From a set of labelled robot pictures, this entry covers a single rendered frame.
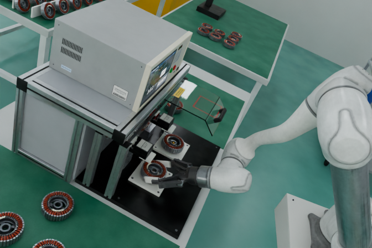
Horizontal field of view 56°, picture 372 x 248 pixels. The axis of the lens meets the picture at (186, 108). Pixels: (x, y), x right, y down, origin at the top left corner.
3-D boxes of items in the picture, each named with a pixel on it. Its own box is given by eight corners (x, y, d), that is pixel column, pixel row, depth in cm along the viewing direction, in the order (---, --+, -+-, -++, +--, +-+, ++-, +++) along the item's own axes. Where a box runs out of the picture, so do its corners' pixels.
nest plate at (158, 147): (189, 146, 178) (190, 145, 177) (179, 164, 166) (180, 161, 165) (163, 133, 180) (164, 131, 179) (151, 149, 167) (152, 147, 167)
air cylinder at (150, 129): (153, 133, 177) (156, 124, 174) (146, 140, 171) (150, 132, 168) (144, 128, 178) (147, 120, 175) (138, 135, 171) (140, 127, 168)
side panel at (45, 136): (73, 179, 141) (87, 119, 123) (68, 183, 139) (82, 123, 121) (16, 146, 144) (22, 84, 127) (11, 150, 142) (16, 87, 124)
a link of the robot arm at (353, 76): (303, 87, 113) (303, 110, 103) (347, 48, 103) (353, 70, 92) (332, 110, 115) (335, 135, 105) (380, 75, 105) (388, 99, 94)
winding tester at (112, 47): (178, 71, 164) (192, 32, 153) (136, 113, 128) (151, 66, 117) (107, 35, 169) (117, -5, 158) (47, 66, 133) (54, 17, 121)
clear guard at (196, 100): (225, 111, 171) (230, 102, 168) (212, 136, 151) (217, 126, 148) (167, 82, 175) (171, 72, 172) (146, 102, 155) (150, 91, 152)
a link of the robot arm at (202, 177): (216, 179, 146) (202, 178, 149) (214, 161, 143) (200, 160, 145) (210, 194, 139) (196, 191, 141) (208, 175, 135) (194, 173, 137)
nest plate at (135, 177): (171, 175, 158) (172, 173, 157) (159, 197, 146) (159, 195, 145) (143, 160, 160) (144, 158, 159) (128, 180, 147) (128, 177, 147)
